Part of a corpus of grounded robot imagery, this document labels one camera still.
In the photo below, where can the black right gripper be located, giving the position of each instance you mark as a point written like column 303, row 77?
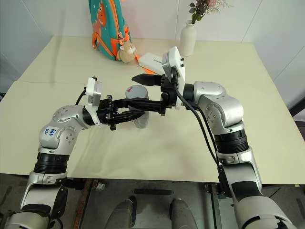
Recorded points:
column 169, row 95

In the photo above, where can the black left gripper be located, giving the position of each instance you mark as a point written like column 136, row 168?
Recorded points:
column 106, row 112

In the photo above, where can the grey jar lid red mark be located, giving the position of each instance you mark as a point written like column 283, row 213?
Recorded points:
column 137, row 91

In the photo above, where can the clear plastic jar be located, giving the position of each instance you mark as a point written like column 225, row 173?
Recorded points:
column 142, row 122

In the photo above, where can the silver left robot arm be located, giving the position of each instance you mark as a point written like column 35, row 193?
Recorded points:
column 64, row 114

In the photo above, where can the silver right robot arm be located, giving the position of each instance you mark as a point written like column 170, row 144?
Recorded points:
column 224, row 105

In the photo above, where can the white rectangular box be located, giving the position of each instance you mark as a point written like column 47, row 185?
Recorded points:
column 150, row 60

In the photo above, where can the brown plush hamster toy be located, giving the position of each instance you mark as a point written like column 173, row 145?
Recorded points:
column 127, row 51

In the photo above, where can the white ceramic vase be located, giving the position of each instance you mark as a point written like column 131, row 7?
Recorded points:
column 188, row 40

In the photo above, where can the teal dinosaur backpack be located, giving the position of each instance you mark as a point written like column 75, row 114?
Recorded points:
column 104, row 28

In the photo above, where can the pink and green flowers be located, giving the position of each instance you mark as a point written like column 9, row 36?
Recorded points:
column 197, row 12

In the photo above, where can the dark grey rounded shape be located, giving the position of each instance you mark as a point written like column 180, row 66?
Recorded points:
column 181, row 214
column 124, row 214

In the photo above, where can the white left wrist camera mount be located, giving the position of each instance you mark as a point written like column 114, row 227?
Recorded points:
column 94, row 90

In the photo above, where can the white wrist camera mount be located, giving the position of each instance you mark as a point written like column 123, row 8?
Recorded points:
column 94, row 90
column 177, row 59

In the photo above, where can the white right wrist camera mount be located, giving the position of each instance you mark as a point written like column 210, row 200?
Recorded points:
column 177, row 59

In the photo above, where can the rusty metal frame bar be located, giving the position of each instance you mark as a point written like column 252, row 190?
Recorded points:
column 84, row 202

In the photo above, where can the dark metal frame post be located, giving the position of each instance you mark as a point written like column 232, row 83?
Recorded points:
column 215, row 210

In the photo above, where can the black furniture frame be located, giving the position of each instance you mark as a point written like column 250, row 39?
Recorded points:
column 299, row 114

